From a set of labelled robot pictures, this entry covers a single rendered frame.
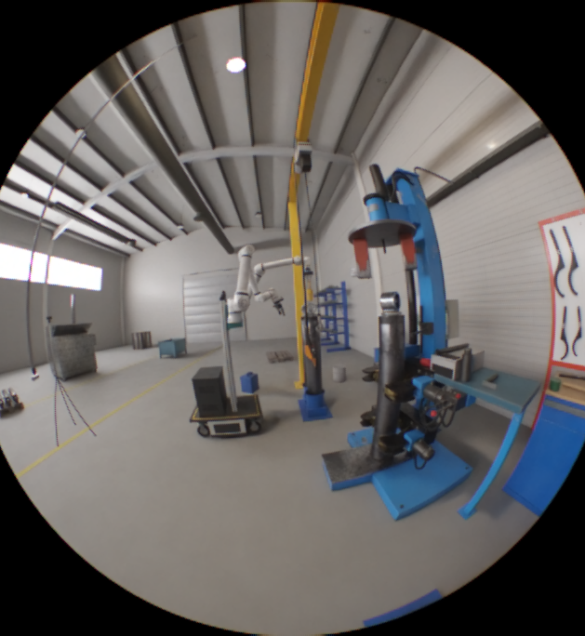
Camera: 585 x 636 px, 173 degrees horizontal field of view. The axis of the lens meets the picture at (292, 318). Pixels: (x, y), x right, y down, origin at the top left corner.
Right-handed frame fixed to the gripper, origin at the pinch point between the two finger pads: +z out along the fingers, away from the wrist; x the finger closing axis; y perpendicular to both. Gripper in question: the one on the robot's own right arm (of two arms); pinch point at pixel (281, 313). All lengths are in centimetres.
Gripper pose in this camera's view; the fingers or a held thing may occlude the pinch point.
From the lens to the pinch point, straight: 235.9
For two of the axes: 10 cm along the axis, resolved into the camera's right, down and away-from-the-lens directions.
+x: 4.1, 1.1, -9.1
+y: -8.3, 4.6, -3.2
